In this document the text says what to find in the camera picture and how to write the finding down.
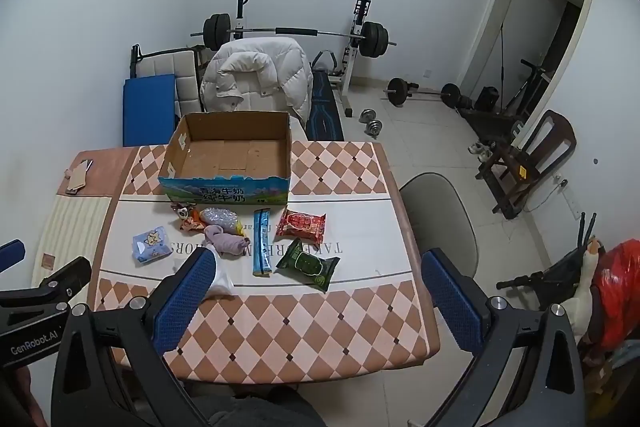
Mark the blue folding mat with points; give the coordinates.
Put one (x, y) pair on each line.
(147, 112)

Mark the black scooter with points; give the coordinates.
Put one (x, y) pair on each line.
(555, 277)

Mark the checked printed tablecloth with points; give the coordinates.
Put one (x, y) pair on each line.
(300, 332)

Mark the cardboard scrap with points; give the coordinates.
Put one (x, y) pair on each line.
(77, 179)

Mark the racked barbell with black plates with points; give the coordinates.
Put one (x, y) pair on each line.
(295, 31)

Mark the grey chair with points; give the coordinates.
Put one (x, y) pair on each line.
(440, 217)

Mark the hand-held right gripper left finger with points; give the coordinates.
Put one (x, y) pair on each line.
(187, 292)

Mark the black weight bench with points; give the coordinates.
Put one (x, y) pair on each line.
(324, 107)

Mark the brown mat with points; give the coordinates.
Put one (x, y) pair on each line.
(110, 172)

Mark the beige padded panel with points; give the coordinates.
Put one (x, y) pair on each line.
(170, 67)

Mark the white goose plush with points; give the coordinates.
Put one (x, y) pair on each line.
(585, 297)

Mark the silver glitter pouch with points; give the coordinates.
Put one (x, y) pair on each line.
(217, 216)

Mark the red snack packet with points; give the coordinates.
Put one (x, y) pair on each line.
(300, 224)

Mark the light blue tissue packet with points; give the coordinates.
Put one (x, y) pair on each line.
(150, 244)

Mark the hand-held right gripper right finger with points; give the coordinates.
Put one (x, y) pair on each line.
(450, 302)

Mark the chrome dumbbell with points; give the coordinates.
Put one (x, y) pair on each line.
(366, 115)
(375, 128)

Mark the black exercise equipment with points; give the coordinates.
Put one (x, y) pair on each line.
(525, 87)

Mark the orange snack packet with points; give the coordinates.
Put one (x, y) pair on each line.
(192, 223)

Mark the blue stick packet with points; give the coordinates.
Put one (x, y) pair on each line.
(262, 242)

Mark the purple cloth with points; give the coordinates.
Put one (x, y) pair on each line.
(222, 243)

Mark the red plastic bag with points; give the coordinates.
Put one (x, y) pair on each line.
(617, 287)

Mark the white puffer jacket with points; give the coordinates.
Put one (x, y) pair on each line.
(260, 72)

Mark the black speaker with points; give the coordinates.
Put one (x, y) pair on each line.
(486, 98)

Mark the dark wooden chair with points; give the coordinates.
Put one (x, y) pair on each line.
(547, 142)

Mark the pair of white shoes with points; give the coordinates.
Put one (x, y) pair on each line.
(480, 148)

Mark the white plastic bag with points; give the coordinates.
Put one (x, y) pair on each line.
(222, 283)

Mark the green snack packet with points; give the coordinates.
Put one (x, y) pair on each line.
(307, 264)

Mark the white power strip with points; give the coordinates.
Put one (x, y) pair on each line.
(570, 197)

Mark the printed cardboard box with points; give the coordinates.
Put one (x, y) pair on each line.
(225, 157)

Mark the white weight rack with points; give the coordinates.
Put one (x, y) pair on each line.
(350, 57)

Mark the small colourful toy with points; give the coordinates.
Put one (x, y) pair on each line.
(181, 210)

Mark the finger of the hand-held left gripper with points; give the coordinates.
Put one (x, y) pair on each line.
(67, 273)
(10, 252)

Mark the short barbell with black plates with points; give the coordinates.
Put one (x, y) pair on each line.
(425, 93)

